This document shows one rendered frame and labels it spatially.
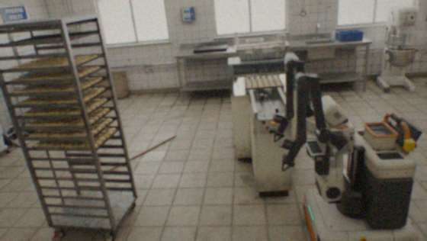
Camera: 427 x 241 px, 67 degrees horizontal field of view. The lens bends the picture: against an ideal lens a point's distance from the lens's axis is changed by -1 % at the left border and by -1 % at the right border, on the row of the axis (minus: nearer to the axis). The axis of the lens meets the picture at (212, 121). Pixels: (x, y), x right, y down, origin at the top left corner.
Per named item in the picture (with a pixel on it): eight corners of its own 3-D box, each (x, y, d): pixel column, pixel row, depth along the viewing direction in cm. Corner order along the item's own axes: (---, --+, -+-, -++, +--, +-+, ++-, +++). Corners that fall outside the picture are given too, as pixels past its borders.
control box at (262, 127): (259, 133, 285) (258, 117, 279) (287, 130, 283) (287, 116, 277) (259, 134, 281) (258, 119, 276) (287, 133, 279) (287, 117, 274)
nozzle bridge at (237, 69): (230, 87, 375) (228, 58, 363) (293, 82, 369) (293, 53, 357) (230, 95, 345) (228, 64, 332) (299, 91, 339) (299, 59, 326)
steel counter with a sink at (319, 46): (179, 102, 610) (171, 36, 564) (185, 91, 674) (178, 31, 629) (367, 91, 569) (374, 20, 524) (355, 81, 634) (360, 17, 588)
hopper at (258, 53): (235, 57, 360) (234, 45, 355) (286, 53, 356) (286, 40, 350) (235, 62, 333) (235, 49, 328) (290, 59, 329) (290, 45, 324)
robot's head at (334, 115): (339, 107, 225) (325, 92, 222) (350, 117, 206) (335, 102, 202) (324, 120, 230) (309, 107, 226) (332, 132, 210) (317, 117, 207)
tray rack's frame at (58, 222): (139, 204, 315) (100, 12, 249) (116, 240, 269) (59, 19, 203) (81, 200, 329) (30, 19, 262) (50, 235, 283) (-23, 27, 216)
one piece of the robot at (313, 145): (324, 155, 244) (325, 130, 236) (335, 175, 219) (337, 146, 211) (303, 157, 246) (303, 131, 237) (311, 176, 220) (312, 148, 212)
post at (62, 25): (117, 229, 270) (64, 18, 207) (115, 231, 268) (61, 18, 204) (113, 229, 271) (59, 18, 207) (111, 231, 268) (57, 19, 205)
